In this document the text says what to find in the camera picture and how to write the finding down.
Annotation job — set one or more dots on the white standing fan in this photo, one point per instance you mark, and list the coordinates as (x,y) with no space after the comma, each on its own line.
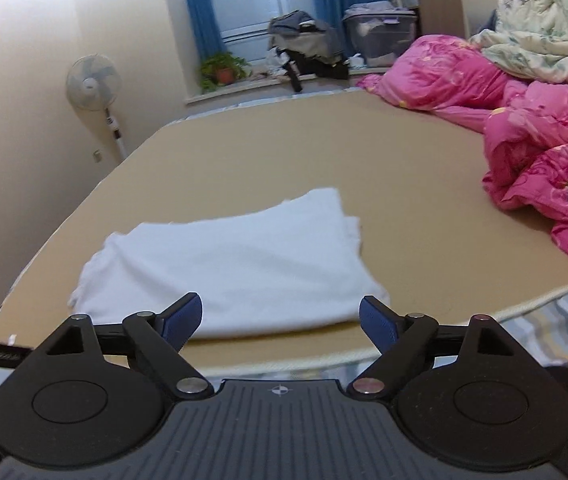
(92,82)

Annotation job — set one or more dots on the black slim object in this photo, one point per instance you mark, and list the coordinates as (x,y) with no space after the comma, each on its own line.
(295,80)

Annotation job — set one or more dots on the pink floral quilt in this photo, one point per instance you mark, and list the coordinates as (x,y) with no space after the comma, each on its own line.
(444,75)

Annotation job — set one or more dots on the white long-sleeve shirt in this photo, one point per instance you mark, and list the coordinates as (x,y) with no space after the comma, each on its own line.
(234,260)

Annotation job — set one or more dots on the bed with tan cover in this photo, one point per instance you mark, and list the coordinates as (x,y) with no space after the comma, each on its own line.
(274,145)

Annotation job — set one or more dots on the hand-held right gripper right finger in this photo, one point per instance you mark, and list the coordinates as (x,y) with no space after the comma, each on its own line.
(376,325)

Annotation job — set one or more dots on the grey clothes pile on sill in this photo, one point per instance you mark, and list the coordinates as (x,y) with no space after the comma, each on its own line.
(309,42)

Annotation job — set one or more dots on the cream floral quilt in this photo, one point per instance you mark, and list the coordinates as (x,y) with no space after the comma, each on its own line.
(539,25)

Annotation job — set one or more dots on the potted green plant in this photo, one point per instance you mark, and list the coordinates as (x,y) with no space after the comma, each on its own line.
(221,67)

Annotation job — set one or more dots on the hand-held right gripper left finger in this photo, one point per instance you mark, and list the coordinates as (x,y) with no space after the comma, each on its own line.
(184,320)

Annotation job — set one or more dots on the clear plastic storage box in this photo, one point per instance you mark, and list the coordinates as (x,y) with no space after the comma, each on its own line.
(381,35)

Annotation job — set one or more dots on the small wall socket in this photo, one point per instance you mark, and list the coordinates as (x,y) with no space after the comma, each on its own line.
(96,155)

